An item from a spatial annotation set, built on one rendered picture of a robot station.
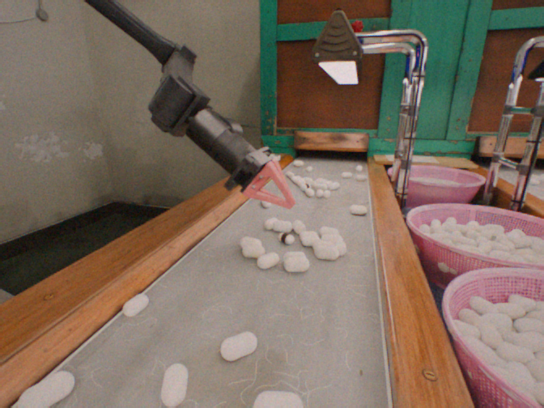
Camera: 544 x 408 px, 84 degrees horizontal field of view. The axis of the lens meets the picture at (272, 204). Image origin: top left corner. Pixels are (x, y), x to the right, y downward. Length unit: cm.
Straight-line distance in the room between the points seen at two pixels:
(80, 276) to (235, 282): 20
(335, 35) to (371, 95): 80
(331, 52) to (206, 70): 191
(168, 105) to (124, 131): 238
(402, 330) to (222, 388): 18
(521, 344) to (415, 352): 14
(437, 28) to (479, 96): 29
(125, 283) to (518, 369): 43
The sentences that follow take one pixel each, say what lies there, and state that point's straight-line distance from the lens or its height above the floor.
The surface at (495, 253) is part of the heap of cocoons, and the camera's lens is 63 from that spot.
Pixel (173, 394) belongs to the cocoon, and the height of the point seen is 76.
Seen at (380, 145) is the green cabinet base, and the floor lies 81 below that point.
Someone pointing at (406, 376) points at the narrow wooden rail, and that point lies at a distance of 31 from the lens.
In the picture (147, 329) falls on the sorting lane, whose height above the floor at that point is 74.
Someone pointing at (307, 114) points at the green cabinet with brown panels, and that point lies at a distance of 135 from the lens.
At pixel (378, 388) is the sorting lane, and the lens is 32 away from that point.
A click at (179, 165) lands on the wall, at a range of 260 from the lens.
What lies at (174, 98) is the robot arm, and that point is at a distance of 51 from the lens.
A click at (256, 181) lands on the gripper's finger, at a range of 48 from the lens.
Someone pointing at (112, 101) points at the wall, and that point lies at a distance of 293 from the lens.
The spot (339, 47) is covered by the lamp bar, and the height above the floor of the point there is 106.
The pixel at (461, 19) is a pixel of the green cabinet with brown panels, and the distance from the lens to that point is 139.
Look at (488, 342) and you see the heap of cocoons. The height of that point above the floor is 74.
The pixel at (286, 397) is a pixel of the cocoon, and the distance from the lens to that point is 28.
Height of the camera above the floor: 98
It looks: 18 degrees down
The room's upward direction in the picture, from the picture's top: straight up
